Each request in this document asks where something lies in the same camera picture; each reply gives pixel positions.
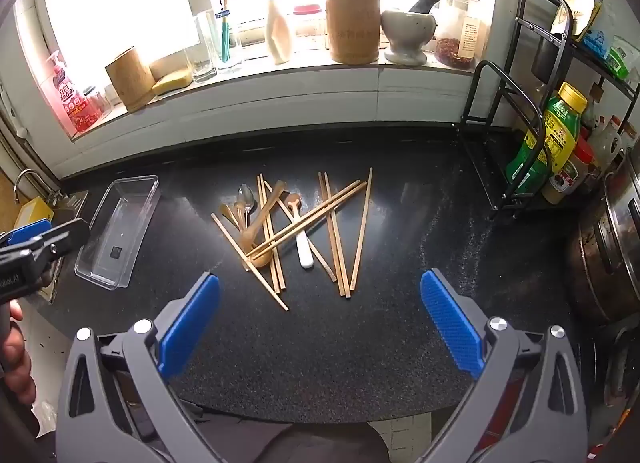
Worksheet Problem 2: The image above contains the black metal rack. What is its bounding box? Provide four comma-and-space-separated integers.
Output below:
457, 0, 640, 219

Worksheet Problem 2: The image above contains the teal-handled brush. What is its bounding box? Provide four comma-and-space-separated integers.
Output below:
216, 0, 237, 64

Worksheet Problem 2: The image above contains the tall clear glass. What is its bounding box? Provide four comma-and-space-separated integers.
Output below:
185, 13, 218, 83

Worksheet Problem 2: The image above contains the clear plastic container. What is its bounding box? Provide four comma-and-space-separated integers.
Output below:
74, 174, 162, 290

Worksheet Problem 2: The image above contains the clear bottle with red cap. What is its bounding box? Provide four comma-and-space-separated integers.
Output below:
590, 116, 623, 171

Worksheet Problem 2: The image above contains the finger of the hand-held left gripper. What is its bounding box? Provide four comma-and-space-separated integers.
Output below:
0, 220, 53, 246
20, 217, 92, 269

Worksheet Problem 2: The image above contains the yellow sponge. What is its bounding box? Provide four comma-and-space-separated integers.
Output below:
151, 68, 194, 95

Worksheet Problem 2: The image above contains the white bottle with blue cap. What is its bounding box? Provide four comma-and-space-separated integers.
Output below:
264, 0, 294, 65

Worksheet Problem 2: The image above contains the bamboo cup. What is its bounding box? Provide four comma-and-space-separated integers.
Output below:
105, 46, 155, 113

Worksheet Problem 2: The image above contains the person's left hand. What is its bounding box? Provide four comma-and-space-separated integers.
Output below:
0, 300, 41, 438

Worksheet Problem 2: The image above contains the white stone mortar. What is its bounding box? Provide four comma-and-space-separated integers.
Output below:
381, 10, 430, 66

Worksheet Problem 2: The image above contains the pile of wooden chopsticks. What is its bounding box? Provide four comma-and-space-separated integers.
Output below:
211, 167, 374, 311

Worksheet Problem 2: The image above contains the green packet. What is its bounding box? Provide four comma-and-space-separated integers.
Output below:
604, 37, 635, 81

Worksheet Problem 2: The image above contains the pink pump soap bottle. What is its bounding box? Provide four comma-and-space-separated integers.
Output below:
42, 50, 93, 133

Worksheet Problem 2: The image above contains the yellow cleaning pad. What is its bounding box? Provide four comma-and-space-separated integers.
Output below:
15, 196, 55, 231

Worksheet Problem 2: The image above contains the steel pot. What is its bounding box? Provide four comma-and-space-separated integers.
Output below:
567, 143, 640, 324

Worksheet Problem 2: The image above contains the metal spoon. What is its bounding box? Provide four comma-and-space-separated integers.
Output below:
237, 184, 258, 231

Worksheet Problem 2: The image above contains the small glass jar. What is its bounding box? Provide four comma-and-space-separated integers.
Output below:
82, 86, 113, 120

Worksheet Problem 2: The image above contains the white-handled wooden spoon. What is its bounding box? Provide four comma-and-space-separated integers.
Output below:
286, 193, 316, 270

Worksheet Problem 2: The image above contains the green bottle with yellow cap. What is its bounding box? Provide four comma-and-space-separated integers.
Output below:
505, 82, 588, 194

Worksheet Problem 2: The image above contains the black hanging cup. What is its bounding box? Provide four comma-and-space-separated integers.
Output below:
531, 34, 571, 80

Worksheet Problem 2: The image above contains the person's dark clothing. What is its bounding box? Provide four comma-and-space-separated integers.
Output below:
240, 420, 391, 463

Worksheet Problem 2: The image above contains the red-lidded seasoning jar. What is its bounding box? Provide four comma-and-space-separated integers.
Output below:
542, 136, 596, 205

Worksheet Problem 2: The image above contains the metal faucet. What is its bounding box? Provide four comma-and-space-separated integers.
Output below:
12, 168, 63, 204

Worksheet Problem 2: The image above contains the blue packet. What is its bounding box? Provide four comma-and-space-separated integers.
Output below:
581, 29, 615, 60

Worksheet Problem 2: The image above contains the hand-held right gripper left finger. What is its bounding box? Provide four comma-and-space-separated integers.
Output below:
55, 270, 223, 463

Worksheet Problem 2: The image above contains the clear glass brush holder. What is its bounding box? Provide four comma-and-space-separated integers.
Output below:
205, 10, 244, 74

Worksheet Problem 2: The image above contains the translucent amber spoon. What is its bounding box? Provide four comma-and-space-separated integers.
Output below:
239, 180, 287, 251

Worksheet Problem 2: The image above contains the small wooden spoon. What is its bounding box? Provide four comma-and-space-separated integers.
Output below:
218, 203, 248, 234

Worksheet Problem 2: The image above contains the steel sink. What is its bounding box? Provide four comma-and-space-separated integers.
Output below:
30, 190, 92, 304

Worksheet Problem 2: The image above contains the bamboo utensil holder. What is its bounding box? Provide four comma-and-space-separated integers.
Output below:
326, 0, 381, 65

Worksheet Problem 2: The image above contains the glass jar of chili flakes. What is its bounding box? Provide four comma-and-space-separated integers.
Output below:
434, 0, 488, 70

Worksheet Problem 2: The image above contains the clear tub with red lid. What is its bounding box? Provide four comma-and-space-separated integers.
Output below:
292, 4, 323, 39

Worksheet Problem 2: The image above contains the round-bowl wooden spoon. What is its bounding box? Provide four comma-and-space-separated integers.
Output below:
244, 249, 275, 270

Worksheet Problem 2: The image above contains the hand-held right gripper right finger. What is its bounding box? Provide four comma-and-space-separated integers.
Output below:
419, 268, 590, 463

